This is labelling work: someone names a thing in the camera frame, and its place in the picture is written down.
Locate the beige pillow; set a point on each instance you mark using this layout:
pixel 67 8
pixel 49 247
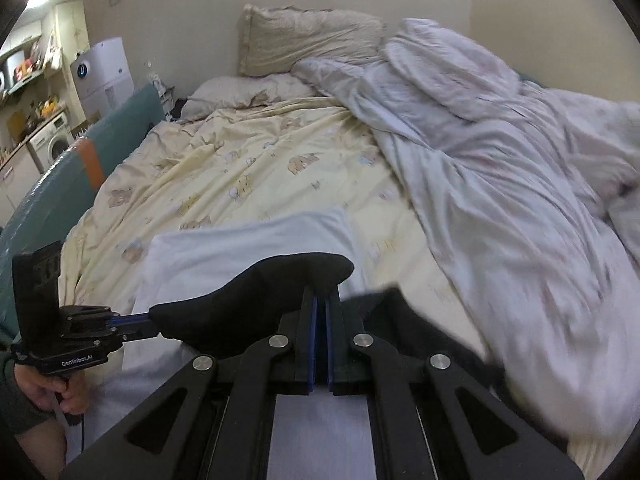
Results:
pixel 300 40

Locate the teal upholstered furniture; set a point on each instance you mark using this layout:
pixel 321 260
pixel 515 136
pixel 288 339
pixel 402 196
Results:
pixel 50 195

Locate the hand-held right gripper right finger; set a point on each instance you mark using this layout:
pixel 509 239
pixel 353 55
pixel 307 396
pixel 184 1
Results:
pixel 330 345

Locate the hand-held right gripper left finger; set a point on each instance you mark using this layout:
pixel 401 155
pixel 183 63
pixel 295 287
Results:
pixel 312 345

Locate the grey white crumpled duvet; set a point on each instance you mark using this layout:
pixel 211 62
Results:
pixel 500 185

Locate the white appliance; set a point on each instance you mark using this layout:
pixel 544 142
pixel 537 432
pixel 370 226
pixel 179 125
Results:
pixel 105 75

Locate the person's left forearm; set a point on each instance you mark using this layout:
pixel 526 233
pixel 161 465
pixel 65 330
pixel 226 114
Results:
pixel 15 410

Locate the cluttered kitchen shelf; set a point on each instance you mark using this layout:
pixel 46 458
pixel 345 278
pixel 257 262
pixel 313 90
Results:
pixel 25 67

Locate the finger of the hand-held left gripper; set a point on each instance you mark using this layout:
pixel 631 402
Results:
pixel 130 318
pixel 130 332

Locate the black garment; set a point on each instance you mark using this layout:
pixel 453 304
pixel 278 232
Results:
pixel 260 300

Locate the floral print pillow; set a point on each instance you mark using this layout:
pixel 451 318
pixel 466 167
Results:
pixel 235 92

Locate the white washing machine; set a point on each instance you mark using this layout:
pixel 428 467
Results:
pixel 50 142

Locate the white kitchen cabinet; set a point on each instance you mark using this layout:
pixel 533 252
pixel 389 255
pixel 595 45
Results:
pixel 17 185

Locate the person's left hand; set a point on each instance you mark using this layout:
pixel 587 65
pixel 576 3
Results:
pixel 45 390

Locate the cream bear print blanket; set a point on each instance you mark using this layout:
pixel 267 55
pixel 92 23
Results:
pixel 250 175

